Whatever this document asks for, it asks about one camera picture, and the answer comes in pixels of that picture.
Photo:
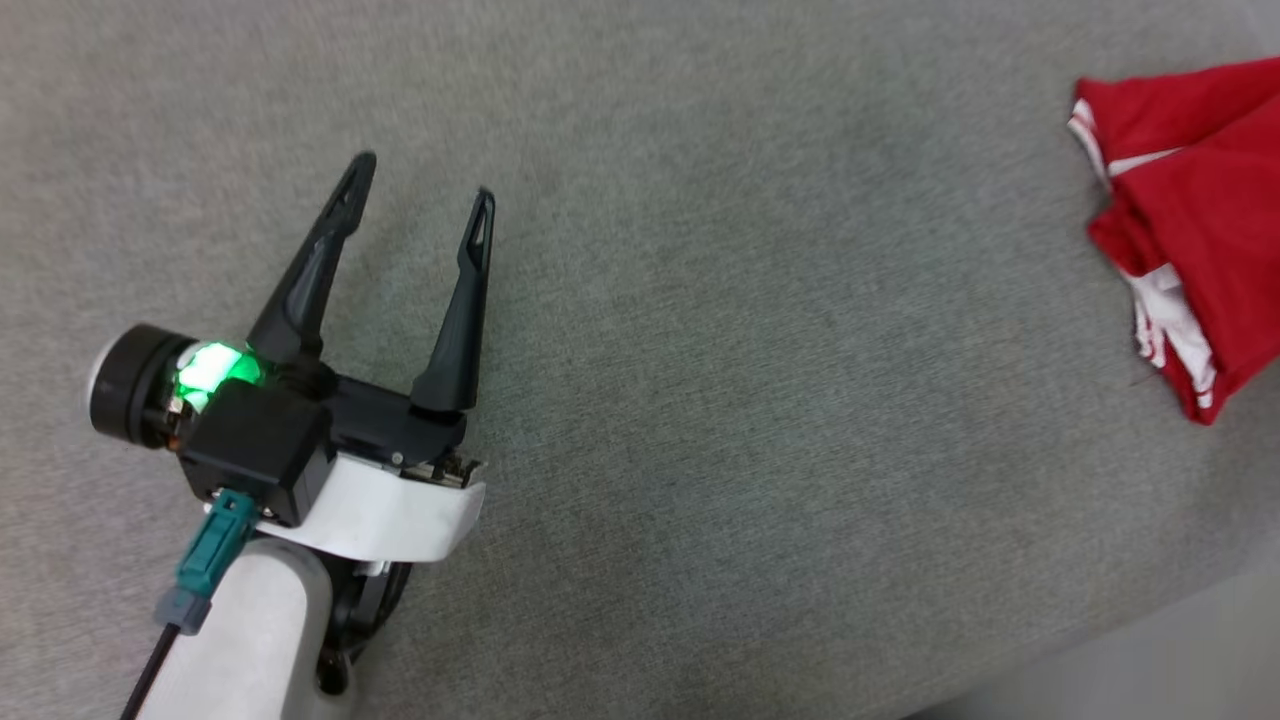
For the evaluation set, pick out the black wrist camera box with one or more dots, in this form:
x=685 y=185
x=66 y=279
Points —
x=255 y=450

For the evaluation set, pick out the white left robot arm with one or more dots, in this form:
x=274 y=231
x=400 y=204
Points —
x=250 y=650

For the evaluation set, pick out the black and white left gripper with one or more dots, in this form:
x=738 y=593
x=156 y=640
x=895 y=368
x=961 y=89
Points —
x=390 y=500

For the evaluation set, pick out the beige fabric sofa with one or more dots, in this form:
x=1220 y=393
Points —
x=750 y=350

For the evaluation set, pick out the red jersey with white trim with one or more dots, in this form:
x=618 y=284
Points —
x=1210 y=220

